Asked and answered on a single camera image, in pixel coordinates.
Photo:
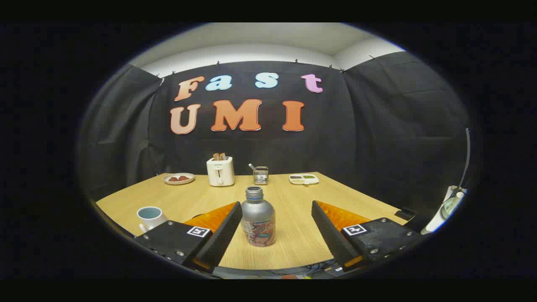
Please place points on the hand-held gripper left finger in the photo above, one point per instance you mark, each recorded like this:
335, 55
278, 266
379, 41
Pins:
222, 235

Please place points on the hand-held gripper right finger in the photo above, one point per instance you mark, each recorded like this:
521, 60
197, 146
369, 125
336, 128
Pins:
329, 235

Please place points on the round brown coaster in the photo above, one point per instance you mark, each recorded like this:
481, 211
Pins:
197, 215

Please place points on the silver juice bottle printed label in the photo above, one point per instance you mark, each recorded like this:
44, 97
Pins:
256, 216

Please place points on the white cup blue inside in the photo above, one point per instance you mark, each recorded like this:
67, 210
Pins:
149, 217

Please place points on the wooden table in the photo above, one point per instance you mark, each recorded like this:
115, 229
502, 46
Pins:
289, 239

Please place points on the white divided tray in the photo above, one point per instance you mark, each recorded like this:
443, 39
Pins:
303, 179

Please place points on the white toaster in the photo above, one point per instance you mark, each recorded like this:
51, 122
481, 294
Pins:
220, 173

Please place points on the round white plate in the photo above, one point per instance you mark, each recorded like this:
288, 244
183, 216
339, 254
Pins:
178, 181

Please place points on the black flat object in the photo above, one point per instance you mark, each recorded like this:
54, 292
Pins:
405, 214

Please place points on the white plastic device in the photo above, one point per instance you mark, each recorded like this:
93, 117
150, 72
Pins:
440, 214

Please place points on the black backdrop cloth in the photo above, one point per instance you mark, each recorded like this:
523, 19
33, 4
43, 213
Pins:
361, 126

